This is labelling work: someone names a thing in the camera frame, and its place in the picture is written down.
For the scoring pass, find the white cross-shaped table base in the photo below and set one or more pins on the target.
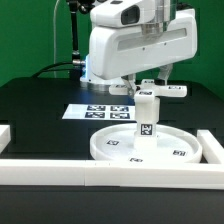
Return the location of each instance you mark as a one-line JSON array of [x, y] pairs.
[[148, 87]]

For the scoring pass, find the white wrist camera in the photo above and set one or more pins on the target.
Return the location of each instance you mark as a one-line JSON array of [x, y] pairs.
[[121, 13]]

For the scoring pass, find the white round table top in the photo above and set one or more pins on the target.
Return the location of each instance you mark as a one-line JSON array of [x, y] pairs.
[[172, 145]]

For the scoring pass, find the white marker sheet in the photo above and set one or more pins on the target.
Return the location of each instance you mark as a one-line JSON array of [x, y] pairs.
[[100, 112]]

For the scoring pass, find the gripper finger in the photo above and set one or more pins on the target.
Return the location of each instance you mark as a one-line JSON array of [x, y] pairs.
[[129, 81], [164, 74]]

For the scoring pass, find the black camera stand pole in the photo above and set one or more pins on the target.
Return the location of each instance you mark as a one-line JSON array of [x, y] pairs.
[[84, 7]]

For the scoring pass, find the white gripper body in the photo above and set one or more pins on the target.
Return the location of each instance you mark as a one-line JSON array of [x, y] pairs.
[[115, 52]]

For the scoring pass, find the white U-shaped obstacle fence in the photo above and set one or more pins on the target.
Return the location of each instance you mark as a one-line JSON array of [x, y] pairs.
[[208, 175]]

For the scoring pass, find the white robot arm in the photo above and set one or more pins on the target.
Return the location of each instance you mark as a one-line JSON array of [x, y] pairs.
[[165, 13]]

